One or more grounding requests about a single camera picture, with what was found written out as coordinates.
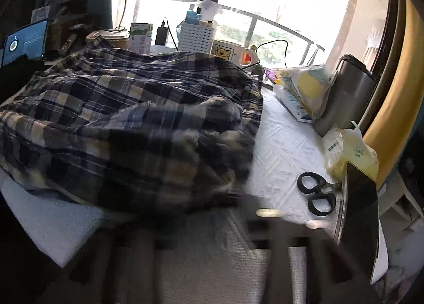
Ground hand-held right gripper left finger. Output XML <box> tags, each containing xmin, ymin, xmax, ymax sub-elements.
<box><xmin>76</xmin><ymin>220</ymin><xmax>157</xmax><ymax>304</ymax></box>

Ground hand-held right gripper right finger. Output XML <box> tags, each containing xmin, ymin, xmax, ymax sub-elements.
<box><xmin>237</xmin><ymin>191</ymin><xmax>373</xmax><ymax>304</ymax></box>

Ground plaid pants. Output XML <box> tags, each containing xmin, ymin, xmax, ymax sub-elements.
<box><xmin>0</xmin><ymin>46</ymin><xmax>264</xmax><ymax>215</ymax></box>

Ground black flat device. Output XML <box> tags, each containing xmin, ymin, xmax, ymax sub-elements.
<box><xmin>334</xmin><ymin>161</ymin><xmax>380</xmax><ymax>285</ymax></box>

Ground yellow tissue pack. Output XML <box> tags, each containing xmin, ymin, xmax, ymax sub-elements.
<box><xmin>322</xmin><ymin>121</ymin><xmax>379</xmax><ymax>183</ymax></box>

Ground yellow white plastic bag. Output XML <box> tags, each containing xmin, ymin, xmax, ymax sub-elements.
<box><xmin>272</xmin><ymin>65</ymin><xmax>339</xmax><ymax>123</ymax></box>

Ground steel thermos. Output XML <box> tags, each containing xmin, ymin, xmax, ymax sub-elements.
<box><xmin>314</xmin><ymin>54</ymin><xmax>379</xmax><ymax>138</ymax></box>

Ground yellow curtain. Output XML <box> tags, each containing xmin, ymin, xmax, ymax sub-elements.
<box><xmin>363</xmin><ymin>0</ymin><xmax>424</xmax><ymax>175</ymax></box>

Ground black cloth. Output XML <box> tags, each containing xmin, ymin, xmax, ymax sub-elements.
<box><xmin>0</xmin><ymin>54</ymin><xmax>45</xmax><ymax>104</ymax></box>

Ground cream bear mug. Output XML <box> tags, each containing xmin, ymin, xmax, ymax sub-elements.
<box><xmin>211</xmin><ymin>39</ymin><xmax>259</xmax><ymax>69</ymax></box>

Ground green white milk carton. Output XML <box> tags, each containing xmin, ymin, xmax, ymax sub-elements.
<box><xmin>129</xmin><ymin>23</ymin><xmax>154</xmax><ymax>55</ymax></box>

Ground beige lunch box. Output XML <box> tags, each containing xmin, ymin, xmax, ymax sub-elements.
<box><xmin>85</xmin><ymin>29</ymin><xmax>130</xmax><ymax>50</ymax></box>

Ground black charger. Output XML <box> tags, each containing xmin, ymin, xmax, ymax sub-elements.
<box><xmin>155</xmin><ymin>19</ymin><xmax>169</xmax><ymax>46</ymax></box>

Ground white slotted basket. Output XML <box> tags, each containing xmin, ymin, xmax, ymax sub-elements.
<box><xmin>178</xmin><ymin>20</ymin><xmax>218</xmax><ymax>53</ymax></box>

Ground brown cardboard box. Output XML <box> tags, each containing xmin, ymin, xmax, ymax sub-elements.
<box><xmin>49</xmin><ymin>14</ymin><xmax>88</xmax><ymax>49</ymax></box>

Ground black balcony railing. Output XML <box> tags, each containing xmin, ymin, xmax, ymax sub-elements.
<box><xmin>137</xmin><ymin>0</ymin><xmax>327</xmax><ymax>67</ymax></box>

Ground blue screen tablet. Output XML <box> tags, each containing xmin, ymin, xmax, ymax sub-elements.
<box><xmin>1</xmin><ymin>19</ymin><xmax>49</xmax><ymax>67</ymax></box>

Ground small white printed box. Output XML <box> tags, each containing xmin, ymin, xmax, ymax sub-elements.
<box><xmin>31</xmin><ymin>5</ymin><xmax>51</xmax><ymax>24</ymax></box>

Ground black handled scissors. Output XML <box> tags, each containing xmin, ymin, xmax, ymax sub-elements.
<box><xmin>297</xmin><ymin>172</ymin><xmax>337</xmax><ymax>216</ymax></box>

